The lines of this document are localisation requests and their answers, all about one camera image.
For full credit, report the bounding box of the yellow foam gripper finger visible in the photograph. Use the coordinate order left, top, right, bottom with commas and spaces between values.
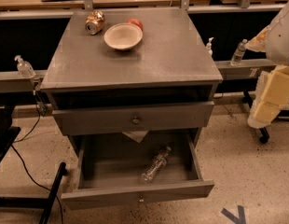
250, 65, 289, 125
246, 27, 269, 52

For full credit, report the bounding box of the clear plastic water bottle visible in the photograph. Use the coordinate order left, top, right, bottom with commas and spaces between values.
142, 147, 172, 183

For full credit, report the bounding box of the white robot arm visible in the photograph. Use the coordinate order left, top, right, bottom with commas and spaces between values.
246, 1, 289, 128

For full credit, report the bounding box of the background water bottle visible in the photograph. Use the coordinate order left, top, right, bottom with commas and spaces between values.
230, 39, 248, 66

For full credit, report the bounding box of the small white pump bottle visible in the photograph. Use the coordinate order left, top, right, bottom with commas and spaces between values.
206, 37, 213, 56

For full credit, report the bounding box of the upper grey drawer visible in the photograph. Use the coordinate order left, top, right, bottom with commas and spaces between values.
52, 102, 214, 135

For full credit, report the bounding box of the grey drawer cabinet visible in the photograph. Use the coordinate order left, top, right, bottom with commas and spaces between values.
40, 7, 224, 138

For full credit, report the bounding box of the white paper under drawer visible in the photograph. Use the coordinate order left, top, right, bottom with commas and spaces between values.
123, 131, 148, 143

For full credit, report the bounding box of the open middle drawer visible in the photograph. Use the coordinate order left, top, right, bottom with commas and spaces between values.
62, 130, 214, 209

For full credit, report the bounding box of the sanitizer pump bottle left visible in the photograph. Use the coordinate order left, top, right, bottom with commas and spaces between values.
14, 55, 36, 78

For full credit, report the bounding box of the black rolling stand base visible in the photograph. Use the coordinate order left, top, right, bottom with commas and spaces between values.
242, 91, 289, 144

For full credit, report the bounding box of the red apple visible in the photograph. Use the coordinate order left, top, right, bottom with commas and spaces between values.
127, 19, 144, 31

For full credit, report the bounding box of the beige paper bowl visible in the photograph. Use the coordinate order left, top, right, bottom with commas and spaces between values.
104, 23, 143, 50

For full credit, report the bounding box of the crushed golden soda can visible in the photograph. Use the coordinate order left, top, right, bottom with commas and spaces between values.
85, 10, 105, 35

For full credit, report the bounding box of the black stand leg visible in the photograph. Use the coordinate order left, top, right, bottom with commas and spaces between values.
0, 162, 67, 224

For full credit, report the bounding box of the black floor cable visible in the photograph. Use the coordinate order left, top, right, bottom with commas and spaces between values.
9, 91, 64, 224

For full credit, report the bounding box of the grey metal rail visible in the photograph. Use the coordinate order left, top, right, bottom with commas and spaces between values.
0, 59, 276, 93

